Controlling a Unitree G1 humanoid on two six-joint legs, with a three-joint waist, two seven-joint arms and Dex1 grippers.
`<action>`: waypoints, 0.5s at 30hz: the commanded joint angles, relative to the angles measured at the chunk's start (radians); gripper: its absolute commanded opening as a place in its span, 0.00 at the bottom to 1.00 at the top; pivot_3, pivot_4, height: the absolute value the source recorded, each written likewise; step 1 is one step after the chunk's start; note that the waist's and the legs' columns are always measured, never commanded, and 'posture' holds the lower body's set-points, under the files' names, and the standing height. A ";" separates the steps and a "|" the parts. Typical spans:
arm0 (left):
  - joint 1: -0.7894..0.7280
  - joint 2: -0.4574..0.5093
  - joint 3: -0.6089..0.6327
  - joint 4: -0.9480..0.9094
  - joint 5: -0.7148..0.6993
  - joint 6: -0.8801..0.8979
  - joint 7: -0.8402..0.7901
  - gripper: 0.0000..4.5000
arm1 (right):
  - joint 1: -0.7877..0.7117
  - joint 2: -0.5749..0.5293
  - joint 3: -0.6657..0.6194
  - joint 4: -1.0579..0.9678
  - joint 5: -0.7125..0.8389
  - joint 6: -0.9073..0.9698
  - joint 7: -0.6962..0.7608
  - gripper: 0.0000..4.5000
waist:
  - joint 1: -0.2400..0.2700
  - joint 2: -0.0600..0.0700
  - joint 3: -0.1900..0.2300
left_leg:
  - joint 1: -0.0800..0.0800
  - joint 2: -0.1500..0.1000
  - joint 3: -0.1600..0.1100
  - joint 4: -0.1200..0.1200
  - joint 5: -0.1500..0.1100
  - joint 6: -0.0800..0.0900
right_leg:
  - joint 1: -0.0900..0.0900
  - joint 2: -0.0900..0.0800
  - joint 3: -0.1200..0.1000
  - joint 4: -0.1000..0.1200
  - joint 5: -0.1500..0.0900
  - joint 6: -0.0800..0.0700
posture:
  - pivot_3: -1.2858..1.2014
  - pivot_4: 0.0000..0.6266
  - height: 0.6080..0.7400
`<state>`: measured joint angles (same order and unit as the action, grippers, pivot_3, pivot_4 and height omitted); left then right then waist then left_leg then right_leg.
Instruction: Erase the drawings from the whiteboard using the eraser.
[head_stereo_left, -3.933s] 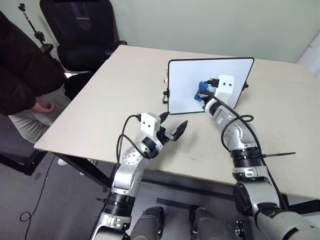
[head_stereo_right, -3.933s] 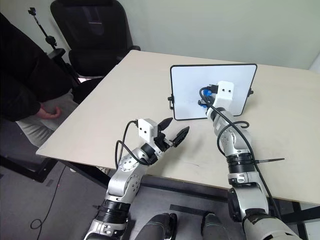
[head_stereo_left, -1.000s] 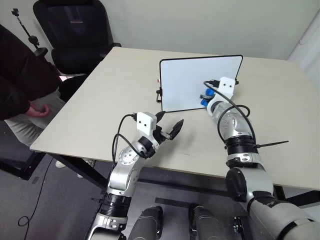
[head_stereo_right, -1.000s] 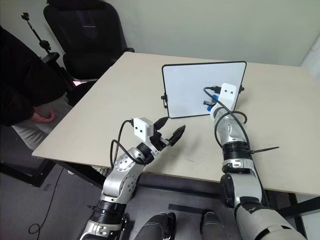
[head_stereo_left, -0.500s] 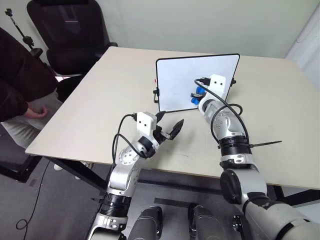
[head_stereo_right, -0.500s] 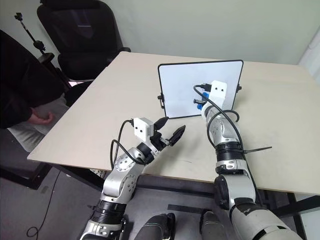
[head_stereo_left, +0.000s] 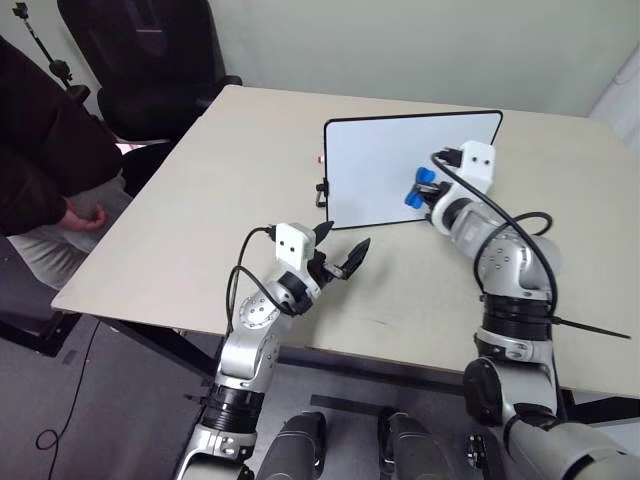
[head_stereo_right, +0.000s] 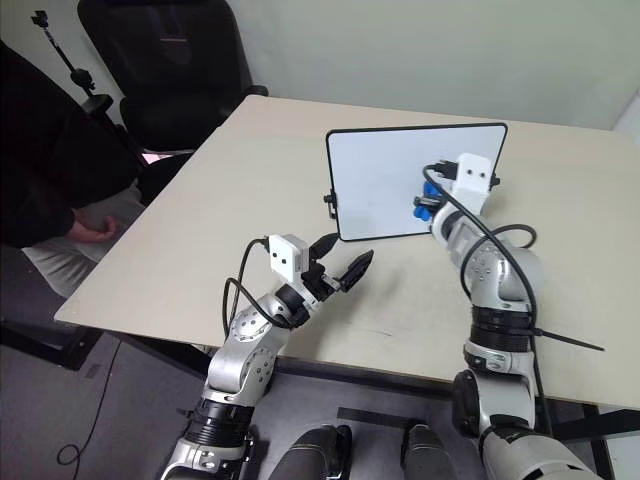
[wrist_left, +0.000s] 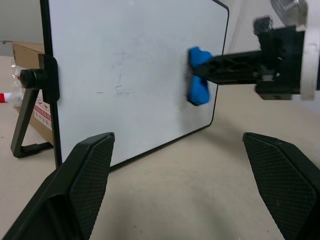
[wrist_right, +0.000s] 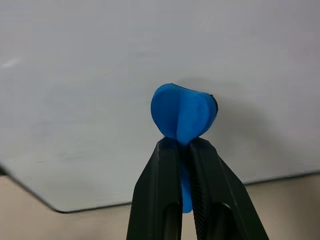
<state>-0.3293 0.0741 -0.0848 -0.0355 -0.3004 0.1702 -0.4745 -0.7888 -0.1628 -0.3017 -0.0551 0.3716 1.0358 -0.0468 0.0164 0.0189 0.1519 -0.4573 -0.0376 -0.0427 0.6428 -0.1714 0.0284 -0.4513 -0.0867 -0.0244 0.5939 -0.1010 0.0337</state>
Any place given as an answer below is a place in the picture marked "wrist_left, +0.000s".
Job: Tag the blue whiteboard eraser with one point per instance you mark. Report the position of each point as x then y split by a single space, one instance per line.
198 91

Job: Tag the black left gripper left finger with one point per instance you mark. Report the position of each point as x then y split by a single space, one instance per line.
85 180

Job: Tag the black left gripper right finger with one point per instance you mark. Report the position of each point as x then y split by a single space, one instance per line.
282 180

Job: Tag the red and white object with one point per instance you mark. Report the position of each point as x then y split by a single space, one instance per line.
3 97

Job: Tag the clear plastic bag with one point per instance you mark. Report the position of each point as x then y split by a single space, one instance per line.
17 75

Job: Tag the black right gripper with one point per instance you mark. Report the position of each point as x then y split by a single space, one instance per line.
282 57

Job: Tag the brown cardboard box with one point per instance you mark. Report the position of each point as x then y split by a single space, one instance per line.
25 53

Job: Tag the white whiteboard with black frame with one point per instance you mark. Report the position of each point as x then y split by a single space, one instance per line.
140 75

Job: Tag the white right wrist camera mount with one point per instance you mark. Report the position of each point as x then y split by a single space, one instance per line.
311 62

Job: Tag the black folding whiteboard stand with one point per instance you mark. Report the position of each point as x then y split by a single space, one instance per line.
48 80

